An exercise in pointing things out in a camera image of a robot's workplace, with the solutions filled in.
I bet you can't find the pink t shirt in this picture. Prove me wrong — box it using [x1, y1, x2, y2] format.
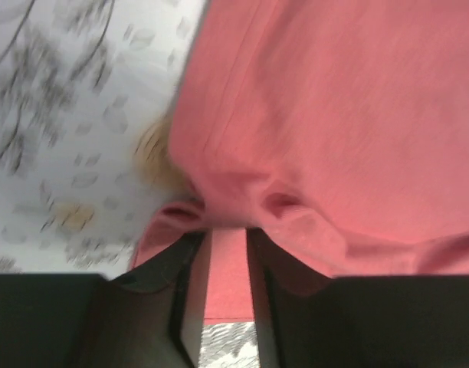
[133, 1, 469, 322]

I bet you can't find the floral patterned table mat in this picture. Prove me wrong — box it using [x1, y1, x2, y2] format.
[0, 0, 258, 368]

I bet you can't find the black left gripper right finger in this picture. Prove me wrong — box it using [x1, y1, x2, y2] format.
[247, 229, 357, 367]

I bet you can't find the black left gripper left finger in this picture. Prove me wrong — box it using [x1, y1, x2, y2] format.
[77, 232, 211, 367]

